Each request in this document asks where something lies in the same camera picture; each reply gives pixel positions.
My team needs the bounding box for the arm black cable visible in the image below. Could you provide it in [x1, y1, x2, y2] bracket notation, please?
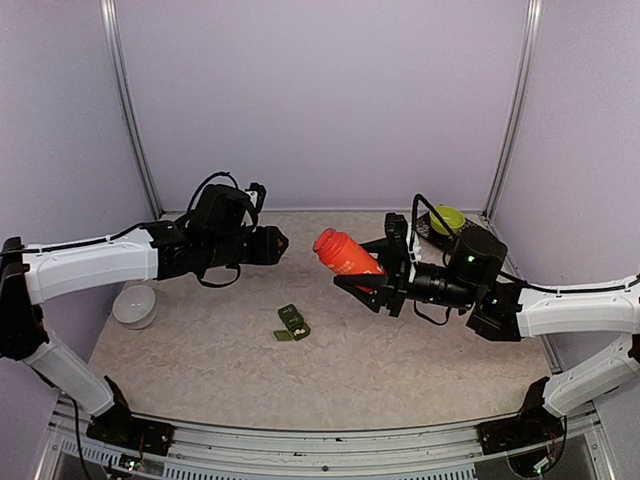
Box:
[185, 171, 241, 226]
[412, 193, 640, 326]

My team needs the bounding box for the white bowl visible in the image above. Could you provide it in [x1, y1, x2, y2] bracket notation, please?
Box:
[112, 285, 156, 330]

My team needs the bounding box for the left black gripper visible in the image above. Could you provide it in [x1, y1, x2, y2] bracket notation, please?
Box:
[205, 226, 289, 269]

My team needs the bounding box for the right aluminium frame post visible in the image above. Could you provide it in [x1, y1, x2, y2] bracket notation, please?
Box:
[483, 0, 543, 222]

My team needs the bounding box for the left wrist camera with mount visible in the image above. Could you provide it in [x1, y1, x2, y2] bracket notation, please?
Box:
[245, 182, 267, 211]

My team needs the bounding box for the left aluminium frame post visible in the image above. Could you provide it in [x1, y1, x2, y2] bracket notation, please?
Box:
[99, 0, 164, 219]

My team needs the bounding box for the lime green bowl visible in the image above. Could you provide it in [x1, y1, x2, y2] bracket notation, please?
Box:
[429, 205, 466, 236]

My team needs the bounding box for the green weekly pill organizer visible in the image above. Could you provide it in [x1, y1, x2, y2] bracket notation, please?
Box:
[273, 304, 311, 341]

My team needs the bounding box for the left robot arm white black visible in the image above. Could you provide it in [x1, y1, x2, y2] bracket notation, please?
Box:
[1, 183, 289, 445]

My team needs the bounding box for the front aluminium rail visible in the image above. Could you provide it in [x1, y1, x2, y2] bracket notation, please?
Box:
[31, 397, 622, 479]

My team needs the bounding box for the orange pill bottle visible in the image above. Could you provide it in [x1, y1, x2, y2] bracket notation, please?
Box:
[313, 228, 385, 277]

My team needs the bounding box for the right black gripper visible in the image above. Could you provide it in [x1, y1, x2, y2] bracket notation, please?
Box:
[335, 236, 480, 317]

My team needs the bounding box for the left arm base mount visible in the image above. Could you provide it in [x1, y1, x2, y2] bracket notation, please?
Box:
[86, 415, 174, 456]

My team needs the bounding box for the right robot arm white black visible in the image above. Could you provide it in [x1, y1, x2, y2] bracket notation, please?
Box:
[324, 230, 639, 444]

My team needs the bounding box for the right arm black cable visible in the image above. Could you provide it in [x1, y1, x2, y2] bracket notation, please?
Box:
[412, 193, 640, 326]

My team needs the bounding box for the black patterned square plate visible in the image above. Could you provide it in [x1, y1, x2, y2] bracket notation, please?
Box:
[416, 212, 481, 251]

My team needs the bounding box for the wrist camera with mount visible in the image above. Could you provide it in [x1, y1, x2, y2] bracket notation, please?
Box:
[384, 212, 417, 263]
[245, 182, 267, 211]

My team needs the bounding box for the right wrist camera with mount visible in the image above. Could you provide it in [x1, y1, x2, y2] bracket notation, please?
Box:
[384, 212, 417, 263]

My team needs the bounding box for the aluminium frame post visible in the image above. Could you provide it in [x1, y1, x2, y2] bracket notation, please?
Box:
[483, 0, 543, 222]
[99, 0, 164, 219]

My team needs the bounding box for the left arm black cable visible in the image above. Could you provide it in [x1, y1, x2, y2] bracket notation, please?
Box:
[185, 171, 241, 226]

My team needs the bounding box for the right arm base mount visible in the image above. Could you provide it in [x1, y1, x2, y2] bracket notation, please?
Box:
[477, 414, 565, 455]

